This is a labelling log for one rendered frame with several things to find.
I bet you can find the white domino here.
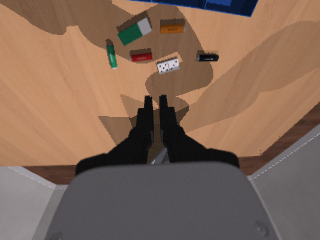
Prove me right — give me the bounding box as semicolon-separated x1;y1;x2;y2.
157;58;180;74

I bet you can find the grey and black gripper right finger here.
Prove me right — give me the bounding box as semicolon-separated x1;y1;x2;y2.
159;95;240;169

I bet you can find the blue three-compartment bin rack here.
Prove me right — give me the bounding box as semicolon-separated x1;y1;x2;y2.
129;0;258;17

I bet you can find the green aa battery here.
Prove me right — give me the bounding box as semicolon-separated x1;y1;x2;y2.
106;44;117;69

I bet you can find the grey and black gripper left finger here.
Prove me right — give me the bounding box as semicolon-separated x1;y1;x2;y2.
75;95;154;176

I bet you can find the red aa battery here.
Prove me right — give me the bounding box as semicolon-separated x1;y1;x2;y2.
130;53;152;62

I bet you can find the black aa battery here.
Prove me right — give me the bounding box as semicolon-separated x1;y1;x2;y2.
196;55;219;62

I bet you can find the green and white eraser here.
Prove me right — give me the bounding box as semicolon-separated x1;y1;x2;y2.
117;17;152;46

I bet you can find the orange battery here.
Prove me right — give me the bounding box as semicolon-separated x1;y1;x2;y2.
160;24;186;34

